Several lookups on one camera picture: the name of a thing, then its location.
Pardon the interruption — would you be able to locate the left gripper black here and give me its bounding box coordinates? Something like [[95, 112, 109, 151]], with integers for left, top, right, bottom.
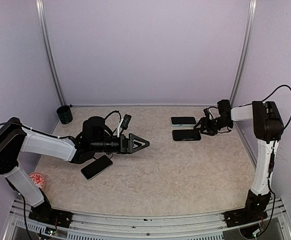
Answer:
[[91, 133, 150, 155]]

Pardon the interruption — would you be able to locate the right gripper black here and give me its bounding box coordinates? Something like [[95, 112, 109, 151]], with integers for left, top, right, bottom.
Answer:
[[194, 115, 233, 135]]

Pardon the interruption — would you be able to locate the light blue phone case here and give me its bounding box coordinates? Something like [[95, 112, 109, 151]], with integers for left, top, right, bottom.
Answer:
[[170, 116, 197, 128]]

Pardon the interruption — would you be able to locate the black phone case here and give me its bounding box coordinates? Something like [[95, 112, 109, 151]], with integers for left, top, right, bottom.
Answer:
[[171, 129, 202, 143]]

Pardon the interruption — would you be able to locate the black phone teal edge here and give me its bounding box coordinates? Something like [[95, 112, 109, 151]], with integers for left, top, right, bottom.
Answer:
[[171, 116, 196, 126]]

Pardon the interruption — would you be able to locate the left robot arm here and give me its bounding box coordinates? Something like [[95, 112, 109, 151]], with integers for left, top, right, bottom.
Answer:
[[0, 114, 150, 223]]

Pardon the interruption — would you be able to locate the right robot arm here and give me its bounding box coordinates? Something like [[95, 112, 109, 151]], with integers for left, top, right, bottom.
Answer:
[[193, 99, 284, 196]]

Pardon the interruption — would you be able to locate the dark green mug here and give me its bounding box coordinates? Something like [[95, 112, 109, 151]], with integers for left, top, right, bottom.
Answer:
[[56, 105, 73, 125]]

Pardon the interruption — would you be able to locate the red patterned round coaster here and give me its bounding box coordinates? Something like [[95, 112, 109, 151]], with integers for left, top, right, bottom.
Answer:
[[28, 172, 46, 190]]

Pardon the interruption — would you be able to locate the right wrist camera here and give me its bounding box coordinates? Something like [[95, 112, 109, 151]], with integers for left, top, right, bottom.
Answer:
[[203, 107, 214, 120]]

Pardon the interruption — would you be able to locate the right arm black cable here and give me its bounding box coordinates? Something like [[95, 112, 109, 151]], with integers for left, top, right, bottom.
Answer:
[[260, 84, 291, 196]]

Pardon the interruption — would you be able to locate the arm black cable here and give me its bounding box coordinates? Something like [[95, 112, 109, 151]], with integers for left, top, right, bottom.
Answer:
[[0, 109, 123, 171], [260, 84, 291, 196]]

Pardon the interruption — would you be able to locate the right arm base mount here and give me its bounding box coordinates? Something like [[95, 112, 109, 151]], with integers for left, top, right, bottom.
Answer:
[[223, 189, 276, 228]]

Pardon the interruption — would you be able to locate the front aluminium rail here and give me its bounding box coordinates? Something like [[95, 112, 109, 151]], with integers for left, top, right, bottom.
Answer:
[[2, 197, 291, 240]]

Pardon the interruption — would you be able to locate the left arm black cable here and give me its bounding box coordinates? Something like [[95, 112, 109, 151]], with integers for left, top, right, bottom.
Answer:
[[0, 109, 123, 171]]

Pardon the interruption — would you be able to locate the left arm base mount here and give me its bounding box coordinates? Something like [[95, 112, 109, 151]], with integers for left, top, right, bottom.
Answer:
[[28, 195, 73, 229]]

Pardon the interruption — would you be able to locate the right aluminium frame post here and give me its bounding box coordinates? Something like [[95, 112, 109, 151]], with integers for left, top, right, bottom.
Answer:
[[229, 0, 258, 106]]

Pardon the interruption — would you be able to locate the aluminium frame post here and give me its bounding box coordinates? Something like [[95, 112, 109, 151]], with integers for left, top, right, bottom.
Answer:
[[229, 0, 258, 106], [35, 0, 67, 106]]

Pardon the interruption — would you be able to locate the left aluminium frame post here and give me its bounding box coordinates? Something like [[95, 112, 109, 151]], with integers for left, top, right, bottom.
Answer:
[[35, 0, 67, 106]]

